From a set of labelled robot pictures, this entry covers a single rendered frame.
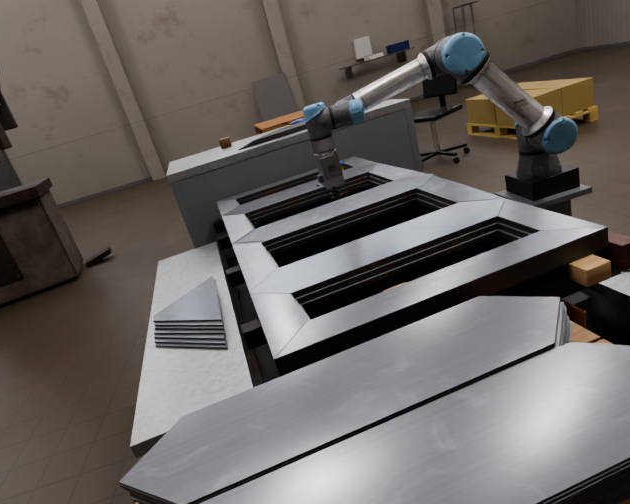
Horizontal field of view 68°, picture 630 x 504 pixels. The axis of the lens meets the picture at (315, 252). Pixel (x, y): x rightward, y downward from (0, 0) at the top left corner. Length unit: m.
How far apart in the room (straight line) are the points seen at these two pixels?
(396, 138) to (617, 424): 2.09
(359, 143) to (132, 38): 9.42
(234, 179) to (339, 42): 9.40
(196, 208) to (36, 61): 9.89
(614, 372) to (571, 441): 0.14
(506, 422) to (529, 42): 12.85
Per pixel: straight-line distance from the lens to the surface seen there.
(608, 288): 1.29
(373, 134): 2.53
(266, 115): 10.91
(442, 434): 0.67
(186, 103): 11.38
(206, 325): 1.29
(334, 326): 0.91
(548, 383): 0.73
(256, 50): 11.36
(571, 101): 5.94
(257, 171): 2.38
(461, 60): 1.58
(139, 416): 1.12
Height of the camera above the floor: 1.32
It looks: 21 degrees down
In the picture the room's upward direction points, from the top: 16 degrees counter-clockwise
